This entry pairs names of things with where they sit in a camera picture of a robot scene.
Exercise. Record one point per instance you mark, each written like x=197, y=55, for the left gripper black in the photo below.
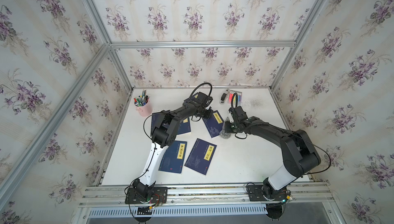
x=208, y=115

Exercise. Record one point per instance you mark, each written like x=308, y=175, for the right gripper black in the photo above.
x=227, y=128

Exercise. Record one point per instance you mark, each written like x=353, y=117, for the blue book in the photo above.
x=184, y=127
x=173, y=159
x=155, y=121
x=214, y=124
x=201, y=156

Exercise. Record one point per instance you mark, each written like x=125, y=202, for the grey striped cleaning cloth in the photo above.
x=224, y=133

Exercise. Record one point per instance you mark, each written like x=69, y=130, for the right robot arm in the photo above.
x=299, y=154

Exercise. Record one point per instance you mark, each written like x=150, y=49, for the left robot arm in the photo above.
x=163, y=135

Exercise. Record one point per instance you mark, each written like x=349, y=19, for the grey black stapler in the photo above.
x=224, y=96

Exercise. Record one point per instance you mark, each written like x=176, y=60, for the pink pen cup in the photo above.
x=142, y=104

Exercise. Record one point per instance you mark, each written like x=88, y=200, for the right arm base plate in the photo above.
x=266, y=193

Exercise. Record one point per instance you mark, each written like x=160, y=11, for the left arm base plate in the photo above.
x=149, y=195

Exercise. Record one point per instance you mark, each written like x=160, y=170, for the aluminium rail frame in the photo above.
x=199, y=200

